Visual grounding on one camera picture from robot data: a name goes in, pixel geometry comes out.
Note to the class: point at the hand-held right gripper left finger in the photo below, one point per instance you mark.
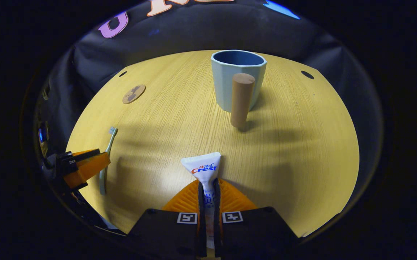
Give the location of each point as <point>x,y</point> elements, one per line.
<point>165,231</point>

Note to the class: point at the round wooden coaster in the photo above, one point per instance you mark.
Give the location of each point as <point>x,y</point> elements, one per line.
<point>134,94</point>

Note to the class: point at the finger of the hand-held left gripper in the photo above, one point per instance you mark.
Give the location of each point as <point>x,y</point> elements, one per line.
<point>87,169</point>
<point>75,157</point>

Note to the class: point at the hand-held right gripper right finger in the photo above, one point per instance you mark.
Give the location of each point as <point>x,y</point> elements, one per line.
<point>255,231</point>

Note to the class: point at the wooden desktop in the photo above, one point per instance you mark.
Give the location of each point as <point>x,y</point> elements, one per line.
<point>295,151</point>

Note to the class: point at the white toothbrush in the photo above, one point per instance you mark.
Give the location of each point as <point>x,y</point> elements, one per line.
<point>104,169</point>

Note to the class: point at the white toothpaste tube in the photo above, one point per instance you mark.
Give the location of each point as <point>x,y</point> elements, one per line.
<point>205,169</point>

